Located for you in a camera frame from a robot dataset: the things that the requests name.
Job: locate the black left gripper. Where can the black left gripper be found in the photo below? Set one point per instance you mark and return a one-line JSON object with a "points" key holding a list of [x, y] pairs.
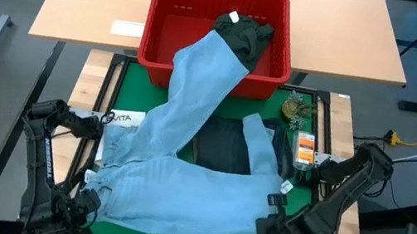
{"points": [[78, 207]]}

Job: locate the dark blue jeans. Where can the dark blue jeans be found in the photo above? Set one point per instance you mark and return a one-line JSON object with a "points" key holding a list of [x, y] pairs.
{"points": [[221, 144]]}

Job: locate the light blue jeans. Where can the light blue jeans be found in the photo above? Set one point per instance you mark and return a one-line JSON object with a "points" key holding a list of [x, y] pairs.
{"points": [[179, 196]]}

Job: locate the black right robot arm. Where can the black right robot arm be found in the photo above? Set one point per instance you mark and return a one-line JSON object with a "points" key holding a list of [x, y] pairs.
{"points": [[348, 189]]}

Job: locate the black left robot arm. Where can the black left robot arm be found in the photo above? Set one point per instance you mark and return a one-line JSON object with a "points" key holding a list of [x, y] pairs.
{"points": [[42, 158]]}

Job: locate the red plastic laundry bin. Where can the red plastic laundry bin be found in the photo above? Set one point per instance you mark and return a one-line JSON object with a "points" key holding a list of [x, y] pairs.
{"points": [[165, 22]]}

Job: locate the clear package with orange label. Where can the clear package with orange label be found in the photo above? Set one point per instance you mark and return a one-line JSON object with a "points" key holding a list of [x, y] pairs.
{"points": [[305, 149]]}

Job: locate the succulent plant in black pot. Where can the succulent plant in black pot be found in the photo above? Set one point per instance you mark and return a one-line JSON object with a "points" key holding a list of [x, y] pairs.
{"points": [[293, 109]]}

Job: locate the white cloth tote bag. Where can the white cloth tote bag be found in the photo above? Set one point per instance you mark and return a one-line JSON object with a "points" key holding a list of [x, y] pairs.
{"points": [[128, 118]]}

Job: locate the green table mat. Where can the green table mat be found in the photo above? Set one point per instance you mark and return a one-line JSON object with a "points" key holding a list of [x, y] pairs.
{"points": [[141, 89]]}

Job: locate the dark green garment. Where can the dark green garment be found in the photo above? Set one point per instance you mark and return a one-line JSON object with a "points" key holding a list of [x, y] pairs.
{"points": [[246, 39]]}

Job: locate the white label strip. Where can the white label strip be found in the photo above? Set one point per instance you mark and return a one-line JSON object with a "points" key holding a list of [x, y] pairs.
{"points": [[126, 28]]}

